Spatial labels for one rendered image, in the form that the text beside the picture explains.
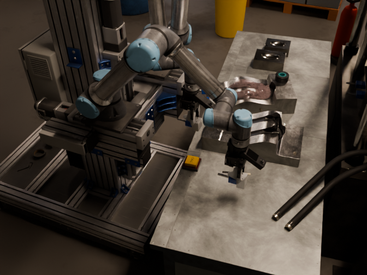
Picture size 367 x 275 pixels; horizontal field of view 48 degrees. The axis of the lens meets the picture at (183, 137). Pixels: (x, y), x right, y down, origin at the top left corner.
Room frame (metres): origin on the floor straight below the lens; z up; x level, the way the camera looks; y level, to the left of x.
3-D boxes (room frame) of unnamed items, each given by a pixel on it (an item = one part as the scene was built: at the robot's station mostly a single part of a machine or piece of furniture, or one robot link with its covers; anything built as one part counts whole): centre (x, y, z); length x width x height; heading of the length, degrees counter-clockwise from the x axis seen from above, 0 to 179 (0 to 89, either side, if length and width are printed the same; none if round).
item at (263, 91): (2.00, -0.39, 0.90); 0.26 x 0.18 x 0.08; 90
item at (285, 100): (2.00, -0.40, 0.85); 0.50 x 0.26 x 0.11; 90
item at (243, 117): (1.25, -0.23, 1.25); 0.09 x 0.08 x 0.11; 69
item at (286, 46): (2.59, -0.68, 0.83); 0.17 x 0.13 x 0.06; 73
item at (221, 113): (1.30, -0.15, 1.25); 0.11 x 0.11 x 0.08; 69
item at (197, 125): (1.66, -0.03, 0.93); 0.13 x 0.05 x 0.05; 65
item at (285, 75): (2.07, -0.60, 0.93); 0.08 x 0.08 x 0.04
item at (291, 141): (1.64, -0.37, 0.87); 0.50 x 0.26 x 0.14; 73
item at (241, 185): (1.26, -0.21, 0.93); 0.13 x 0.05 x 0.05; 67
